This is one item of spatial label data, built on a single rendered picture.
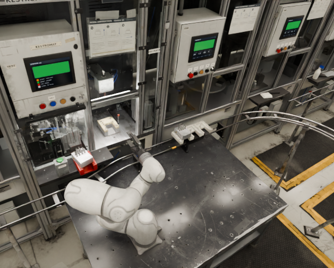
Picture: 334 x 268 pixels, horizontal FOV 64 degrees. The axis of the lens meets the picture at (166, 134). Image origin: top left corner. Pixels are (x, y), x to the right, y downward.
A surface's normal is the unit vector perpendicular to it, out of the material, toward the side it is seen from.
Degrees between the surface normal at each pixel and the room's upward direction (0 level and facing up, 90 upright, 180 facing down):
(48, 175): 0
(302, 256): 0
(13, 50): 90
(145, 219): 6
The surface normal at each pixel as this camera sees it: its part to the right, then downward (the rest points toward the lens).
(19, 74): 0.55, 0.58
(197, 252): 0.09, -0.75
